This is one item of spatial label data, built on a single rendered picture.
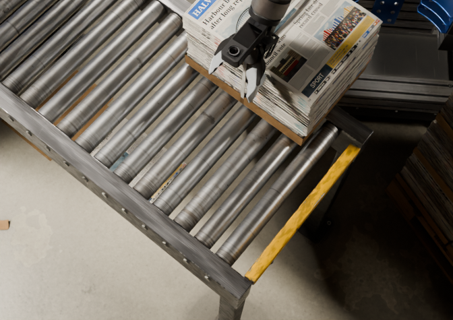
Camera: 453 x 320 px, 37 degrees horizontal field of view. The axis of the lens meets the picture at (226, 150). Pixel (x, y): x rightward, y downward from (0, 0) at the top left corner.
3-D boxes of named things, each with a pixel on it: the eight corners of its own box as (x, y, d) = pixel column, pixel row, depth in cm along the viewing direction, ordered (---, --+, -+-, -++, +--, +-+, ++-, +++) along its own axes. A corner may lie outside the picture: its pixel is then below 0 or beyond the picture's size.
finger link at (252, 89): (270, 97, 154) (269, 58, 150) (257, 106, 150) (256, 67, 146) (259, 94, 156) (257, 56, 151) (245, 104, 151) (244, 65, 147)
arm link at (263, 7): (280, 8, 135) (248, -14, 137) (272, 27, 138) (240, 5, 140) (297, -2, 141) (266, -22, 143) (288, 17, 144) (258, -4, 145)
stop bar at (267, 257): (360, 152, 170) (363, 149, 168) (254, 287, 155) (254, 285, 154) (350, 144, 170) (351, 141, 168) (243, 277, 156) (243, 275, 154)
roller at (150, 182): (265, 77, 181) (256, 63, 178) (147, 207, 165) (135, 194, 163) (252, 75, 184) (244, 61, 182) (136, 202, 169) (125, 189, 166)
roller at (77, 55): (152, 1, 192) (150, -10, 187) (32, 117, 177) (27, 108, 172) (138, -8, 193) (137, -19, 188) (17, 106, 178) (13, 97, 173)
